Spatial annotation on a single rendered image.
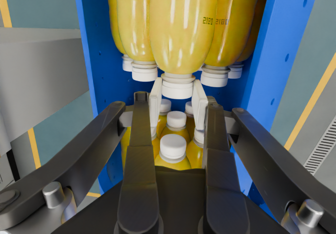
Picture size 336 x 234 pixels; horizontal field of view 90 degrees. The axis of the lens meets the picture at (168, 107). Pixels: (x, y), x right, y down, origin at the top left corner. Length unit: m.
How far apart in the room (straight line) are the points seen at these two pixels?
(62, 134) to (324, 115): 2.42
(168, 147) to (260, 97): 0.13
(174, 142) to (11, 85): 0.55
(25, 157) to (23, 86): 1.78
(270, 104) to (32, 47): 0.70
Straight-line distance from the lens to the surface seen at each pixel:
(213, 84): 0.25
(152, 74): 0.25
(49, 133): 2.06
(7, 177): 2.51
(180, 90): 0.19
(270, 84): 0.18
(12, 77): 0.69
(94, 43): 0.30
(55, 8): 1.63
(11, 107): 0.70
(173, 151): 0.24
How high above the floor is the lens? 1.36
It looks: 66 degrees down
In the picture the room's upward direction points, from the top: 173 degrees counter-clockwise
